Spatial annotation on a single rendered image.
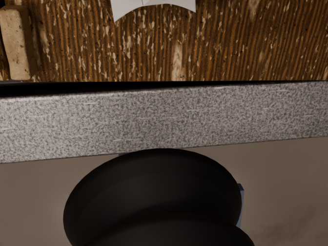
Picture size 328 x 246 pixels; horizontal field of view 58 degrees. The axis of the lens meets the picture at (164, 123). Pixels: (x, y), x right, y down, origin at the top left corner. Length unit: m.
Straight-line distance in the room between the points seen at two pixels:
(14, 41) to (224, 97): 0.22
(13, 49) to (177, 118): 0.18
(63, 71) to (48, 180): 1.33
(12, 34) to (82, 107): 0.11
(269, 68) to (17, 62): 0.24
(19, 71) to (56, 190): 1.38
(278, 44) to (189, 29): 0.09
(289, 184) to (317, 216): 0.39
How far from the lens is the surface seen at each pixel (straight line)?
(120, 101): 0.33
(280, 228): 2.16
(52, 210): 1.74
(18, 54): 0.28
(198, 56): 0.30
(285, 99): 0.39
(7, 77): 0.32
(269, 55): 0.33
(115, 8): 0.26
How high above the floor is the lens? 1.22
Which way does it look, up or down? 60 degrees down
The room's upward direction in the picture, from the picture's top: 164 degrees clockwise
